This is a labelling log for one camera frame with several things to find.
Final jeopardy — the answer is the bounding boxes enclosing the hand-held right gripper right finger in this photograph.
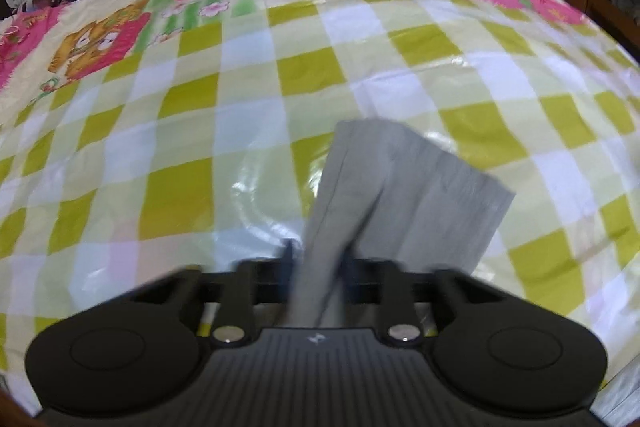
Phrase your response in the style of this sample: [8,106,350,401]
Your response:
[341,256,507,347]

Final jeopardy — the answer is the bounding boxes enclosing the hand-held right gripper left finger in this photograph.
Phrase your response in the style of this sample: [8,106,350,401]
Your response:
[131,239,301,344]

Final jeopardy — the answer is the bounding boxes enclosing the grey pants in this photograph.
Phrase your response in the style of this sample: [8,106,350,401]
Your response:
[286,118,517,328]

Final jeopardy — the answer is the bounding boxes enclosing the checked printed bedsheet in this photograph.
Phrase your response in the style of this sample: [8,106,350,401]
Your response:
[0,0,640,427]

